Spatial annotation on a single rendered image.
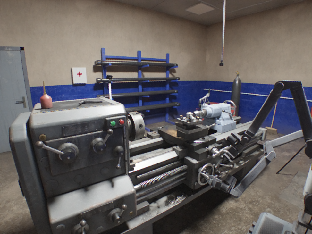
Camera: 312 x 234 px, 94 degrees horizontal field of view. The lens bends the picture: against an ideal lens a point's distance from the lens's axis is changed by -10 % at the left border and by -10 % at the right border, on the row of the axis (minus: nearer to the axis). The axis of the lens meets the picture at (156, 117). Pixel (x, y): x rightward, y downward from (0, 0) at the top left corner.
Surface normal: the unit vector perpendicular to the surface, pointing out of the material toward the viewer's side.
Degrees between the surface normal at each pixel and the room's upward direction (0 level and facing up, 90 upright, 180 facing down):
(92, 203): 32
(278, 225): 0
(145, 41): 90
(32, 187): 90
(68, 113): 45
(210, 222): 0
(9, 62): 90
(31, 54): 90
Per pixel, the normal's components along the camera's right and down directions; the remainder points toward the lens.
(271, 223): 0.00, -0.97
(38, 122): 0.40, -0.54
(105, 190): 0.29, -0.71
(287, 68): -0.83, 0.14
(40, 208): 0.56, 0.21
